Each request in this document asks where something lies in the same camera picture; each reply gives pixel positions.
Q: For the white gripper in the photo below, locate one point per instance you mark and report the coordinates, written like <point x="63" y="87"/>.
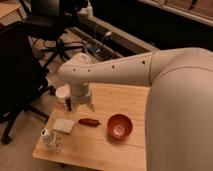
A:
<point x="80" y="95"/>

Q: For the white ceramic cup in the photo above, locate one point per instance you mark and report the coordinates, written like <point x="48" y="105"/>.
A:
<point x="62" y="93"/>

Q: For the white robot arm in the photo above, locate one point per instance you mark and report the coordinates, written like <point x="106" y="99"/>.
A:
<point x="179" y="107"/>

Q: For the red sausage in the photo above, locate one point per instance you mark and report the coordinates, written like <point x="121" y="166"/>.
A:
<point x="89" y="122"/>

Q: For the white sponge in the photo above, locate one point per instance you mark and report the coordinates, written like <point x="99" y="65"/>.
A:
<point x="63" y="125"/>

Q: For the red bowl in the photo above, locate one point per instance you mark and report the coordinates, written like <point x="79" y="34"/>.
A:
<point x="119" y="126"/>

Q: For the power strip on floor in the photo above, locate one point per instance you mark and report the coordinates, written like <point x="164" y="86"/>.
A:
<point x="94" y="50"/>

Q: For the black office chair near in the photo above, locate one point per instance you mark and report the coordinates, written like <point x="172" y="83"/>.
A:
<point x="22" y="78"/>

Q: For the black office chair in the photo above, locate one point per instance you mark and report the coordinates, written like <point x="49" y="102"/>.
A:
<point x="22" y="78"/>
<point x="48" y="20"/>

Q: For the black office chair far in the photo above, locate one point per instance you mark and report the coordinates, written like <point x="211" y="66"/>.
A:
<point x="48" y="20"/>

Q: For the white spray bottle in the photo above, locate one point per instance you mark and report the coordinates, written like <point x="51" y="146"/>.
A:
<point x="89" y="9"/>

